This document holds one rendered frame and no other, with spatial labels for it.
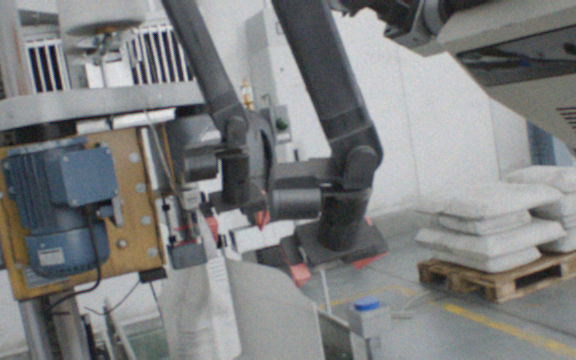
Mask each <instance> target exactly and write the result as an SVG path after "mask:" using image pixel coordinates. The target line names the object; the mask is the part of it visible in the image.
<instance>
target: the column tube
mask: <svg viewBox="0 0 576 360"><path fill-rule="evenodd" d="M0 65H1V72H2V78H3V80H4V86H5V89H6V94H7V99H10V98H15V97H20V96H26V95H33V94H34V89H33V85H32V79H31V74H30V69H29V65H28V60H27V55H26V50H25V46H24V41H23V36H22V27H21V22H20V16H19V12H18V7H17V2H16V0H0ZM5 147H8V144H7V138H6V136H5V133H0V148H5ZM73 292H75V289H74V287H71V288H67V289H63V290H59V291H55V292H51V293H48V294H49V297H48V298H49V299H50V304H52V303H53V302H55V301H57V300H58V299H60V298H62V297H64V296H66V295H68V294H70V293H73ZM17 302H18V307H19V311H20V316H21V320H22V325H23V329H24V332H25V334H26V339H27V344H28V348H29V353H30V357H31V360H54V355H53V353H52V347H51V341H50V339H49V333H48V328H46V325H45V318H44V315H40V314H39V311H40V310H42V305H41V299H40V296H39V295H38V296H34V297H30V298H26V299H23V300H19V301H17ZM54 311H63V312H69V313H70V314H71V315H62V316H56V315H53V319H54V324H56V328H57V333H58V338H59V339H58V340H59V342H60V347H61V352H62V355H63V360H90V357H89V352H88V347H87V342H86V337H85V332H84V328H83V323H82V318H81V313H80V309H79V307H78V303H77V298H76V296H73V297H71V298H68V299H66V300H64V301H62V302H61V303H59V304H57V305H56V306H54V307H52V312H54Z"/></svg>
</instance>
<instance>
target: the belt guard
mask: <svg viewBox="0 0 576 360"><path fill-rule="evenodd" d="M200 104H205V103H204V100H203V98H202V96H201V93H200V91H199V87H198V85H197V82H196V80H195V81H178V82H163V84H147V85H131V86H115V87H100V88H83V89H68V90H56V92H47V93H40V94H33V95H26V96H20V97H15V98H10V99H5V100H1V101H0V133H6V132H14V131H18V130H23V129H29V128H34V127H38V124H39V123H45V122H50V124H53V123H61V122H69V121H75V122H81V121H88V120H96V119H103V118H111V116H112V115H113V113H117V114H116V115H115V117H119V116H126V115H133V114H141V113H143V112H142V109H145V110H146V113H148V111H156V110H163V109H171V108H176V109H177V108H182V107H188V106H194V105H200ZM161 107H162V108H161ZM153 108H154V109H153Z"/></svg>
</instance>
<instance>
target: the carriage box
mask: <svg viewBox="0 0 576 360"><path fill-rule="evenodd" d="M84 136H86V137H88V141H89V143H87V144H83V145H84V146H86V148H87V150H88V149H94V148H95V144H96V143H99V142H105V141H106V142H107V145H108V147H109V148H110V150H111V153H112V157H114V161H115V163H114V169H115V174H116V179H117V184H119V189H120V198H121V199H123V203H124V206H122V208H123V213H122V216H123V221H124V227H122V228H116V227H115V226H113V224H112V223H111V222H110V221H109V217H103V218H101V217H98V219H104V220H105V223H106V230H107V235H108V241H109V246H111V254H110V256H109V260H108V262H107V263H106V264H105V265H102V266H101V271H102V280H105V279H110V278H114V277H118V276H122V275H126V274H130V273H134V272H138V271H143V270H147V269H152V268H156V267H160V266H163V265H165V266H166V265H168V263H167V258H166V252H165V246H164V241H163V236H162V231H161V226H160V220H159V215H158V209H156V204H155V200H154V199H153V198H154V193H153V188H152V183H151V178H150V172H149V166H148V161H147V156H146V151H145V146H144V141H143V134H142V129H141V127H140V125H135V126H129V127H122V128H116V129H109V130H103V131H97V132H91V133H85V135H79V136H73V137H66V138H61V139H55V140H54V141H56V140H63V139H69V138H76V137H84ZM38 143H42V142H36V143H30V144H24V145H18V146H12V147H5V148H0V240H1V246H2V250H3V255H4V259H5V264H6V268H7V273H8V277H9V282H10V286H11V292H12V296H13V301H19V300H23V299H26V298H30V297H34V296H38V295H43V294H47V293H51V292H55V291H59V290H63V289H67V288H71V287H76V286H80V285H84V284H88V283H92V282H97V281H96V279H97V271H96V269H95V270H92V271H89V272H86V273H83V274H79V275H75V276H71V277H68V278H69V279H67V280H63V281H59V282H55V283H51V284H47V285H43V286H39V287H35V288H31V289H28V288H27V284H26V279H25V274H24V270H23V267H26V266H30V265H31V264H30V259H29V255H28V251H27V247H26V243H25V238H24V237H25V236H26V235H27V234H29V233H30V229H28V228H23V227H22V224H21V219H20V215H19V210H18V206H17V201H14V200H11V199H10V198H9V194H8V190H7V185H6V180H5V176H4V171H3V167H2V159H4V158H8V157H9V156H8V154H7V150H8V149H11V148H16V147H21V146H27V145H32V144H38Z"/></svg>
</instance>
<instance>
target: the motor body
mask: <svg viewBox="0 0 576 360"><path fill-rule="evenodd" d="M87 143H89V141H88V137H86V136H84V137H76V138H69V139H63V140H56V141H50V142H44V143H38V144H32V145H27V146H21V147H16V148H11V149H8V150H7V154H8V156H9V157H11V156H13V157H11V158H9V159H8V163H9V168H10V170H9V172H10V177H11V182H12V186H13V191H14V195H15V201H17V206H18V210H19V215H20V219H21V224H22V227H23V228H28V229H30V233H29V234H27V235H26V236H25V237H24V238H25V243H26V247H27V251H28V255H29V259H30V264H31V267H32V269H33V271H34V272H35V273H36V274H37V275H38V276H39V277H41V278H44V279H59V278H66V277H71V276H75V275H79V274H83V273H86V272H89V271H92V270H95V269H96V263H95V257H94V251H93V246H92V241H91V237H90V233H89V229H88V225H87V222H86V218H85V216H83V215H82V214H81V210H80V208H81V207H80V206H77V207H69V206H55V205H54V204H53V203H52V199H51V193H50V189H49V184H48V179H47V174H46V170H45V160H46V159H48V158H52V157H57V156H59V155H61V154H65V153H70V152H76V151H82V150H87V148H86V146H84V145H83V144H87ZM92 222H93V230H94V234H95V239H96V243H97V248H98V253H99V260H100V266H102V265H105V264H106V263H107V262H108V260H109V256H110V254H111V246H109V241H108V235H107V230H106V223H105V220H104V219H98V217H96V218H92Z"/></svg>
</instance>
